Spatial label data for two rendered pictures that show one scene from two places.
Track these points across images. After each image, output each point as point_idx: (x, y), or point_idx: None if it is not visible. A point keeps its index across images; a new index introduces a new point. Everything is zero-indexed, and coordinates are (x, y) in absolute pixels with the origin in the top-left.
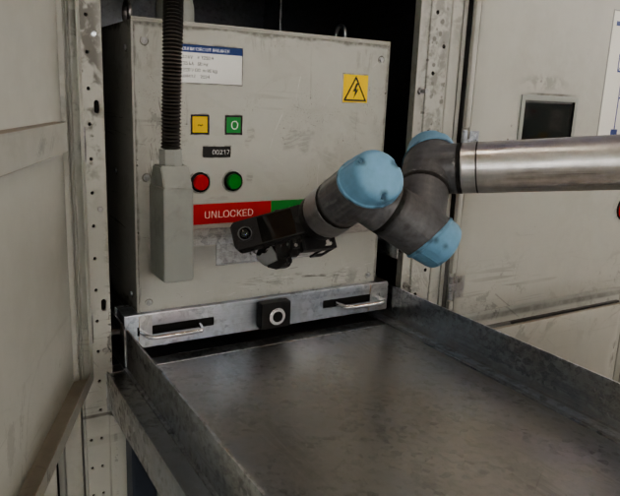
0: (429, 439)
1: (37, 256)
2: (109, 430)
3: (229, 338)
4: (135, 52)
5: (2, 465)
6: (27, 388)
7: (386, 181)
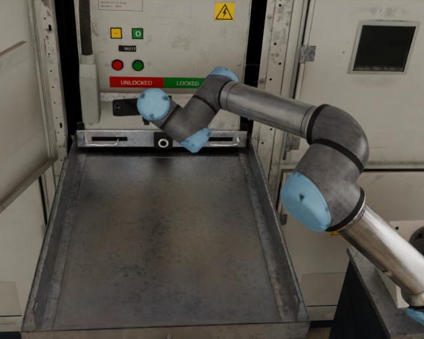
0: (174, 237)
1: (6, 111)
2: None
3: (141, 147)
4: None
5: None
6: None
7: (155, 108)
